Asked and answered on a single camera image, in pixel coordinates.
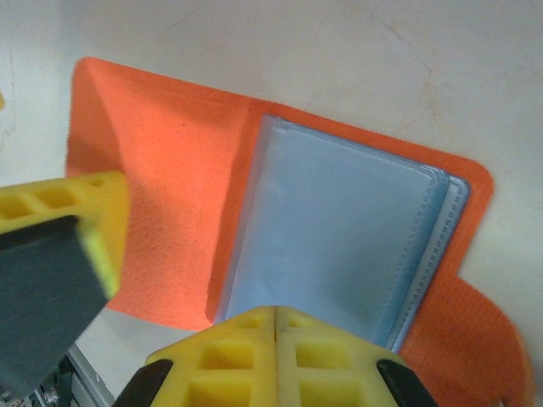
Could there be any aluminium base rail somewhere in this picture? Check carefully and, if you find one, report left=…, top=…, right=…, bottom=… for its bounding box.
left=23, top=342, right=118, bottom=407

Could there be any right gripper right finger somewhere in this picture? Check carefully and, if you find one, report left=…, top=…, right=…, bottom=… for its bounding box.
left=275, top=305, right=442, bottom=407

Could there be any orange card holder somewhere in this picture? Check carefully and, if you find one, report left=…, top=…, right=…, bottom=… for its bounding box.
left=64, top=55, right=534, bottom=407

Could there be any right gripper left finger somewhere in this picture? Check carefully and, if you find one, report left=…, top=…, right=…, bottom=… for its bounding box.
left=114, top=304, right=279, bottom=407

